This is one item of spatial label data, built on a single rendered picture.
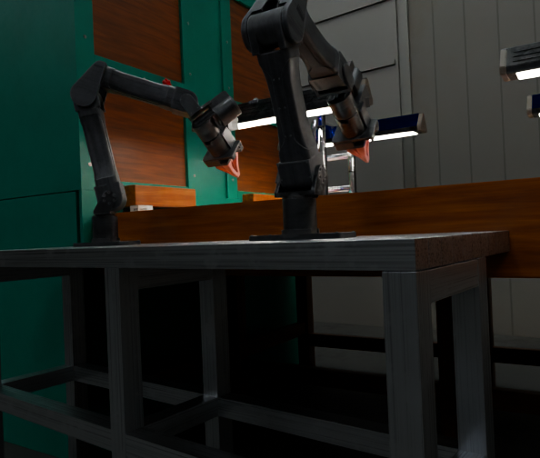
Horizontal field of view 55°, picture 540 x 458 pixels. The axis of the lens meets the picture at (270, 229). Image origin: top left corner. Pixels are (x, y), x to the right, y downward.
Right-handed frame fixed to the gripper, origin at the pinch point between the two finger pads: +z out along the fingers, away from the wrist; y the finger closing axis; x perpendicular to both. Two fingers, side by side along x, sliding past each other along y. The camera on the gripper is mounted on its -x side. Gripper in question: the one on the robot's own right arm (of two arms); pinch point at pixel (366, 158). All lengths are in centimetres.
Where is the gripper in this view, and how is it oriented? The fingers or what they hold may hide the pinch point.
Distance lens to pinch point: 131.2
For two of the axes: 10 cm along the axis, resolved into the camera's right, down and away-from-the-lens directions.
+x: -3.2, 7.7, -5.5
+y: -8.4, 0.4, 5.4
